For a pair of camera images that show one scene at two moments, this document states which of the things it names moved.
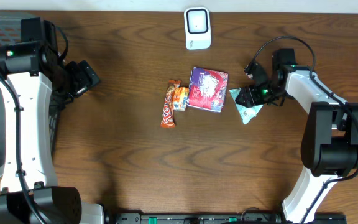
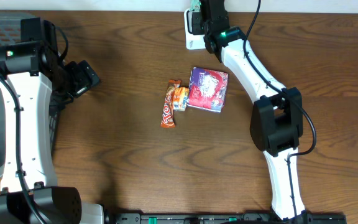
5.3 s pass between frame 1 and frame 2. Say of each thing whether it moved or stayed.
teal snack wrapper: moved
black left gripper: stayed
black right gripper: moved
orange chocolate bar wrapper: stayed
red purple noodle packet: stayed
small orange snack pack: stayed
